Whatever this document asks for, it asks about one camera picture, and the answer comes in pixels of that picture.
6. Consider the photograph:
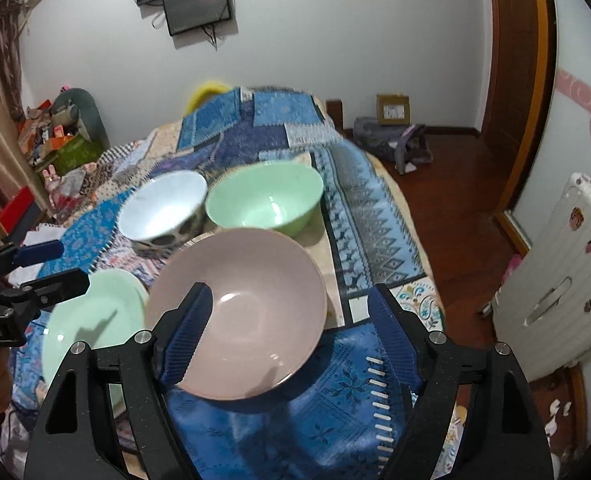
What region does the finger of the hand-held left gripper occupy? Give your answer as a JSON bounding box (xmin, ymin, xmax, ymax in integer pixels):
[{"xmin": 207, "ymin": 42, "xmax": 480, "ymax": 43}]
[
  {"xmin": 6, "ymin": 267, "xmax": 90, "ymax": 311},
  {"xmin": 0, "ymin": 240, "xmax": 65, "ymax": 281}
]

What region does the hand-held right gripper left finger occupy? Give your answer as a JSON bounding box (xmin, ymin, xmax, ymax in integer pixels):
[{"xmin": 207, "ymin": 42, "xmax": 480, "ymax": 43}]
[{"xmin": 23, "ymin": 282, "xmax": 214, "ymax": 480}]

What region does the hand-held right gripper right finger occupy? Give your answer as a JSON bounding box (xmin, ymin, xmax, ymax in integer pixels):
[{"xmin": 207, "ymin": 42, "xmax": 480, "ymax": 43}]
[{"xmin": 367, "ymin": 284, "xmax": 549, "ymax": 480}]

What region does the green plate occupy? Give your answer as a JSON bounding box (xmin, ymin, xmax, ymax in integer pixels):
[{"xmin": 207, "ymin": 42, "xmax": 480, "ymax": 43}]
[{"xmin": 42, "ymin": 269, "xmax": 150, "ymax": 406}]

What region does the pink bowl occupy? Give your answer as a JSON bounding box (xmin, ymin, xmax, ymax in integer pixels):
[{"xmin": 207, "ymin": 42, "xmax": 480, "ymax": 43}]
[{"xmin": 144, "ymin": 227, "xmax": 329, "ymax": 401}]

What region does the white bowl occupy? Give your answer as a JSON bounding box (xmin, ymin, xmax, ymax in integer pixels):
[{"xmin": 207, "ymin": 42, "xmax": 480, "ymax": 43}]
[{"xmin": 117, "ymin": 170, "xmax": 209, "ymax": 253}]

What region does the green bowl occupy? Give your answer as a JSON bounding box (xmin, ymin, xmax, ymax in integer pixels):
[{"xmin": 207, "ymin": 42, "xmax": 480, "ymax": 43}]
[{"xmin": 204, "ymin": 161, "xmax": 325, "ymax": 238}]

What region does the white cloth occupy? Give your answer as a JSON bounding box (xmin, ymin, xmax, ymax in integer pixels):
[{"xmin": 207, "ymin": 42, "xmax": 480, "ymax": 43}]
[{"xmin": 6, "ymin": 222, "xmax": 69, "ymax": 286}]

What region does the red box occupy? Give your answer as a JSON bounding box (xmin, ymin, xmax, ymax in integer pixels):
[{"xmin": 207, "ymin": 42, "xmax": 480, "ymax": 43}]
[{"xmin": 0, "ymin": 187, "xmax": 39, "ymax": 233}]

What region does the pink bunny toy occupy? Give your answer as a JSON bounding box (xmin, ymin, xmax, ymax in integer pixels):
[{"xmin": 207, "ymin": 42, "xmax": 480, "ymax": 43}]
[{"xmin": 43, "ymin": 164, "xmax": 64, "ymax": 206}]

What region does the green bag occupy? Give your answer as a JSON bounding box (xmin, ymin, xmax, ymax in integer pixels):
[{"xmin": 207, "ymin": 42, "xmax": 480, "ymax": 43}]
[{"xmin": 50, "ymin": 135, "xmax": 106, "ymax": 176}]

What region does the patchwork printed blanket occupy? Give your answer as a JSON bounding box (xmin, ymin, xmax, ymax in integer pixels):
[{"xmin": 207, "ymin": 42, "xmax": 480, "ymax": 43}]
[{"xmin": 0, "ymin": 85, "xmax": 471, "ymax": 480}]

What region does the pile of toys and boxes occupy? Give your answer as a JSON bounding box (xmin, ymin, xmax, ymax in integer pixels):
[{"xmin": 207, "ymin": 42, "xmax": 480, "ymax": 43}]
[{"xmin": 18, "ymin": 100, "xmax": 84, "ymax": 163}]

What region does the white suitcase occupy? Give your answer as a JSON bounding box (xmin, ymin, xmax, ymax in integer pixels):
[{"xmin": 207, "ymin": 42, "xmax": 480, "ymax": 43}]
[{"xmin": 492, "ymin": 172, "xmax": 591, "ymax": 381}]

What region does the grey bag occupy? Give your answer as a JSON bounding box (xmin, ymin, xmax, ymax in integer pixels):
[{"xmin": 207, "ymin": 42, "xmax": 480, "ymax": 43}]
[{"xmin": 353, "ymin": 116, "xmax": 433, "ymax": 175}]

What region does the cardboard box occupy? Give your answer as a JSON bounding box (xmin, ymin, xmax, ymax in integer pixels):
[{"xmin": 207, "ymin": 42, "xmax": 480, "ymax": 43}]
[{"xmin": 376, "ymin": 93, "xmax": 411, "ymax": 127}]

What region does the yellow foam hoop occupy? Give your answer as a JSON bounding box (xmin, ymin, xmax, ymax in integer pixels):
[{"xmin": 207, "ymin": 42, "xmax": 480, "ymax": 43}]
[{"xmin": 186, "ymin": 79, "xmax": 229, "ymax": 113}]

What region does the small black monitor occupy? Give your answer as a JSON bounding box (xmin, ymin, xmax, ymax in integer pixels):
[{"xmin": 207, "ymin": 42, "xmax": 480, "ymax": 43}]
[{"xmin": 163, "ymin": 0, "xmax": 235, "ymax": 37}]

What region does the white sliding wardrobe door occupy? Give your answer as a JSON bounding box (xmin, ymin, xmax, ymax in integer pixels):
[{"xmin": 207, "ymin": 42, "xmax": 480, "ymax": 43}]
[{"xmin": 513, "ymin": 0, "xmax": 591, "ymax": 281}]

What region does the wooden bed frame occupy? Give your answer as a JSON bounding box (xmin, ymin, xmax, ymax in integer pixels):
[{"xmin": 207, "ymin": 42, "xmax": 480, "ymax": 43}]
[{"xmin": 325, "ymin": 99, "xmax": 346, "ymax": 133}]

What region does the wooden door frame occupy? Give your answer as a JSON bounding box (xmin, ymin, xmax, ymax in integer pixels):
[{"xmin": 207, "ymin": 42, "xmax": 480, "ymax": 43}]
[{"xmin": 485, "ymin": 0, "xmax": 559, "ymax": 256}]

